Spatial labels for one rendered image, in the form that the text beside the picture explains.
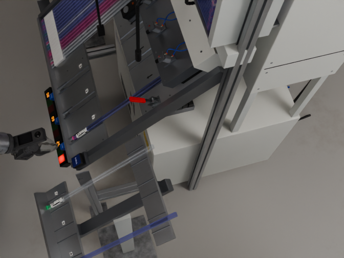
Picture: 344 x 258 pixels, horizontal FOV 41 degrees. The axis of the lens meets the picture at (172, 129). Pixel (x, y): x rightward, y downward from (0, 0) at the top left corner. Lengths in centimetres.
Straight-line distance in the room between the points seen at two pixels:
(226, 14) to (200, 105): 93
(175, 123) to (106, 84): 87
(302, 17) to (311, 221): 152
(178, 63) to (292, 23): 35
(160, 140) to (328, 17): 88
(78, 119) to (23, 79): 106
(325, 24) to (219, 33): 34
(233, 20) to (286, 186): 160
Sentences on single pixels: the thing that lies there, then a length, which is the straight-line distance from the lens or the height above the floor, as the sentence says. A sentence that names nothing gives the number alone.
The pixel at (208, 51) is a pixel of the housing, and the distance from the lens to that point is 131.
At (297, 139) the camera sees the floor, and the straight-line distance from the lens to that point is 270.
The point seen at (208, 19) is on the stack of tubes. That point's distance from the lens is 120.
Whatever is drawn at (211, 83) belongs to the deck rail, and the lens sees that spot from 141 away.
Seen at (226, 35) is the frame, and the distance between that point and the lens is 116.
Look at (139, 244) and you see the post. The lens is 240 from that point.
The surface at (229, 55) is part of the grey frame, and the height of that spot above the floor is 138.
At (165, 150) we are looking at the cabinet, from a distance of 188.
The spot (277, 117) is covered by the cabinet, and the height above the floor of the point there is 62.
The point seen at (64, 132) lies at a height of 73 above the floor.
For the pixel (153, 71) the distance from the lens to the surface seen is 154.
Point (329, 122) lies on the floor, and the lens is 281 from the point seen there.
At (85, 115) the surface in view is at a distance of 175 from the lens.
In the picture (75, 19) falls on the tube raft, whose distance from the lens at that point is 189.
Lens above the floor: 239
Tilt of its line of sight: 67 degrees down
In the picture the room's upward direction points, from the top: 9 degrees clockwise
